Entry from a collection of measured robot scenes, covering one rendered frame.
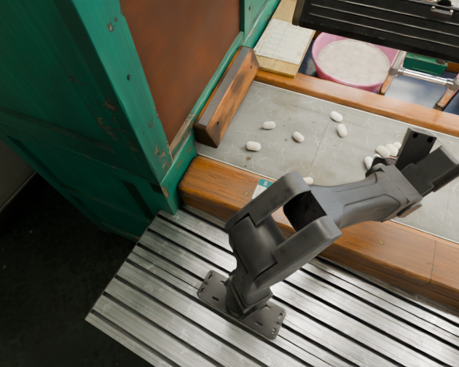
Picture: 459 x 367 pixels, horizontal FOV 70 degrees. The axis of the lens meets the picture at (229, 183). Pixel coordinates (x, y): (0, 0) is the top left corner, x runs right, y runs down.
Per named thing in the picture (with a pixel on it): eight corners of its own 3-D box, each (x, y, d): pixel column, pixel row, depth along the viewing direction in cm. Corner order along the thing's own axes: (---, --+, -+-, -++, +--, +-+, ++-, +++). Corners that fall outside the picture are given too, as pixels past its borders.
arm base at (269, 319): (207, 260, 72) (190, 289, 69) (291, 306, 66) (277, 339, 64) (210, 269, 79) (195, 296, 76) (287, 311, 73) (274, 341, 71)
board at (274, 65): (293, 79, 94) (294, 75, 93) (245, 65, 98) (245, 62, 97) (324, 11, 108) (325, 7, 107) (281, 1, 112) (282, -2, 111)
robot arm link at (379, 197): (396, 156, 54) (260, 176, 36) (436, 200, 50) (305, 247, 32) (347, 199, 62) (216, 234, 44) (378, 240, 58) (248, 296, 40)
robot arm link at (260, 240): (253, 271, 69) (272, 204, 41) (269, 301, 66) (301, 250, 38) (227, 285, 68) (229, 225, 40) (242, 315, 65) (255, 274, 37)
